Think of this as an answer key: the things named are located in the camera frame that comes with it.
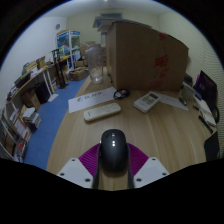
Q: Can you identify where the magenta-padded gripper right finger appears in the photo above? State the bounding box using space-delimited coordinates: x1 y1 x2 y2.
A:
127 142 170 190

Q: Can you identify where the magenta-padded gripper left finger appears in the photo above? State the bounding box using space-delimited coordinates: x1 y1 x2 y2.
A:
56 142 101 190

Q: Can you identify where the black computer mouse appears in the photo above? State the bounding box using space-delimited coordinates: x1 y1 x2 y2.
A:
98 128 130 175

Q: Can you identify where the white remote with screen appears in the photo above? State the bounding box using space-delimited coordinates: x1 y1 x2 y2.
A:
133 91 161 114

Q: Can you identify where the black office chair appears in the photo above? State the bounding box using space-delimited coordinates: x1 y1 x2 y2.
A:
203 131 222 162

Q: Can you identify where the white paper with handwriting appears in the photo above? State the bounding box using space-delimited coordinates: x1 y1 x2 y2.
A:
68 86 118 114

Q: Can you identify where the plain white paper sheet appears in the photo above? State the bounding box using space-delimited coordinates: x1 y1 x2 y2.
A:
156 93 190 112

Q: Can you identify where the black pen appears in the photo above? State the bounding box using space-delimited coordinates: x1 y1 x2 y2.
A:
198 114 214 134

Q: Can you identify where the cluttered shelf unit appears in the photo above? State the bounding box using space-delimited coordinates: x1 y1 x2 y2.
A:
0 99 43 163

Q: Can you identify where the small brown cardboard box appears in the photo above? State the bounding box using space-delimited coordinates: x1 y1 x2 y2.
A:
21 88 42 111

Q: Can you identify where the black computer tower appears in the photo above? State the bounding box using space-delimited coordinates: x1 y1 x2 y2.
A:
34 82 51 105

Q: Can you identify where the low brown box on floor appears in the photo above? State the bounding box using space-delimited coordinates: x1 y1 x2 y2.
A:
68 66 90 82

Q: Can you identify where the black monitor screen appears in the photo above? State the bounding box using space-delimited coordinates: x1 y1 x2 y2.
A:
193 70 219 111

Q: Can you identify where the large brown cardboard box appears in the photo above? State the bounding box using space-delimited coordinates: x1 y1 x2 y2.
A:
105 20 190 93

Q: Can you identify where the blue and white display cabinet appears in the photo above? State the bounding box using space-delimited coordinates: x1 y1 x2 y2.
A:
55 29 82 62

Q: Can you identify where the coiled black cable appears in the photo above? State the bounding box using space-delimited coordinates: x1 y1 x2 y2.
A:
112 88 131 100

